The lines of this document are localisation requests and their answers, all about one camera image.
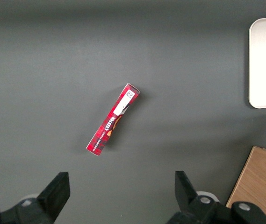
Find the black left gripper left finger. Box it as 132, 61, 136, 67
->
0, 171, 71, 224

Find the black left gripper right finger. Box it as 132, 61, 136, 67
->
167, 170, 233, 224

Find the wooden drawer cabinet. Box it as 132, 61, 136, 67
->
225, 146, 266, 224

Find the red tartan cookie box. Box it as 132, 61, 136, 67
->
85, 83, 141, 158

